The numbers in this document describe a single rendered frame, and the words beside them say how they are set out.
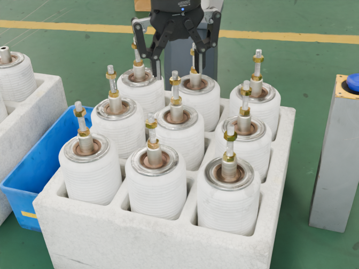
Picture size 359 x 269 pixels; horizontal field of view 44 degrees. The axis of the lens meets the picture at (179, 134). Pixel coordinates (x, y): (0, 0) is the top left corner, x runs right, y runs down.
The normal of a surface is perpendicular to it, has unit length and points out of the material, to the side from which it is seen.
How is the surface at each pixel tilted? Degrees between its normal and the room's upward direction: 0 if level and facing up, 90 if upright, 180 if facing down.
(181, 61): 90
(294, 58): 0
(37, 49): 0
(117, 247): 90
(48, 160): 88
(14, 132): 90
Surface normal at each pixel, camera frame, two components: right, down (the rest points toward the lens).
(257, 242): -0.04, -0.79
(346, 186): -0.30, 0.58
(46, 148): 0.95, 0.12
